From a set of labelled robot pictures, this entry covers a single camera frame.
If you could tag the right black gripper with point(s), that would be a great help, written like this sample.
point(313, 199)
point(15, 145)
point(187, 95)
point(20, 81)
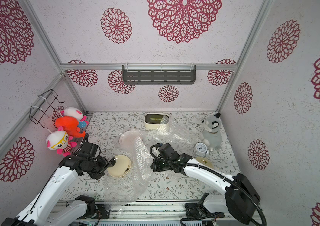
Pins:
point(158, 165)

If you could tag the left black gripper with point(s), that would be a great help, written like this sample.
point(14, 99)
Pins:
point(105, 165)

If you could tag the cream dinner plate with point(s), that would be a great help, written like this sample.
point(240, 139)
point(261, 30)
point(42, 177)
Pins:
point(121, 168)
point(205, 162)

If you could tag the bubble wrap sheet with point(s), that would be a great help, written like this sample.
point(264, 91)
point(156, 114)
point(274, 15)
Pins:
point(180, 136)

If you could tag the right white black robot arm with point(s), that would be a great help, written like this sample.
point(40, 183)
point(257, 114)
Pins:
point(237, 195)

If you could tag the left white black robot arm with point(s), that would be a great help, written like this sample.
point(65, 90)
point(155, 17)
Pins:
point(38, 211)

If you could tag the pink plate in bubble wrap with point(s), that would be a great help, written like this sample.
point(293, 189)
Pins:
point(128, 138)

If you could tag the small white round clock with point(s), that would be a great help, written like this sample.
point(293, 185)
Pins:
point(201, 150)

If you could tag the cream box with dark lid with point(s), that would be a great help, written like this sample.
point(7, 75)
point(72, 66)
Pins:
point(153, 120)

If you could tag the grey raccoon plush toy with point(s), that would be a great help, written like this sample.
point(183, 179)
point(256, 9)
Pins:
point(211, 135)

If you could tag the white plush with yellow glasses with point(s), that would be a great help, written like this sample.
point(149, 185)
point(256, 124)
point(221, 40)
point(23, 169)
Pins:
point(61, 142)

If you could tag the red octopus plush toy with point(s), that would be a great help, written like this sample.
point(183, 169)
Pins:
point(70, 125)

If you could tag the white pink plush top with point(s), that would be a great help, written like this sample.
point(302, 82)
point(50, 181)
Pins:
point(77, 114)

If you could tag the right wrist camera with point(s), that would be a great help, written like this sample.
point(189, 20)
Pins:
point(167, 152)

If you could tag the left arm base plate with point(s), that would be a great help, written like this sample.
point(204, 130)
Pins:
point(101, 212)

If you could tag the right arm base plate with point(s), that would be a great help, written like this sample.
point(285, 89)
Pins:
point(195, 210)

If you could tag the black wire wall basket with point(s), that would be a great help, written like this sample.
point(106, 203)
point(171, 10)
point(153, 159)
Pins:
point(46, 102)

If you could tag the grey metal wall shelf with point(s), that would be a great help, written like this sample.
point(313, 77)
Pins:
point(158, 75)

